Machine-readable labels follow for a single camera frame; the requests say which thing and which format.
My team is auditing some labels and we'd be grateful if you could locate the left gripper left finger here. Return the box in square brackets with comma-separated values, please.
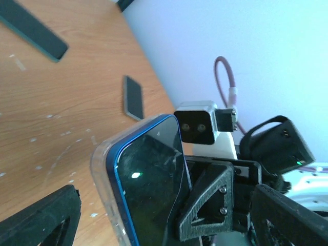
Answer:
[1, 184, 81, 245]

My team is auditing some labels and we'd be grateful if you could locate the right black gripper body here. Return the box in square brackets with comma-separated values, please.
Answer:
[184, 155, 262, 240]

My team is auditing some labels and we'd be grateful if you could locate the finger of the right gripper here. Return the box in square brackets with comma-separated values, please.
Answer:
[177, 163, 234, 241]

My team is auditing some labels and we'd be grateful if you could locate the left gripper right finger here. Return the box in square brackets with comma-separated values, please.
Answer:
[251, 184, 327, 245]

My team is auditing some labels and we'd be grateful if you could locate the clear magsafe phone case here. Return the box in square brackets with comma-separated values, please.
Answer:
[90, 114, 171, 245]

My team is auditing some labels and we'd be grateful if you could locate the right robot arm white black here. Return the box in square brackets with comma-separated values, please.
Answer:
[175, 110, 327, 245]

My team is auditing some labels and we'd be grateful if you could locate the black smartphone right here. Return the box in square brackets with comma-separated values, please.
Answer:
[123, 75, 144, 120]

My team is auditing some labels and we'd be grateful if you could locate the black smartphone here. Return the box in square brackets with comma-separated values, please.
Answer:
[1, 1, 69, 63]
[123, 75, 144, 120]

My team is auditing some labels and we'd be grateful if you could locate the black smartphone far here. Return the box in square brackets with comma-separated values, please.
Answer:
[1, 1, 69, 63]

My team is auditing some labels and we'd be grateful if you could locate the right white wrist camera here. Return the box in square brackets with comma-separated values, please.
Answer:
[174, 100, 237, 145]

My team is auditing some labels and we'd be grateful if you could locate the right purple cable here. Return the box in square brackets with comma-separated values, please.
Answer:
[214, 56, 247, 136]

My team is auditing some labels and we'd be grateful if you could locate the right black frame post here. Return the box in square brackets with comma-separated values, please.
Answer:
[116, 0, 134, 12]

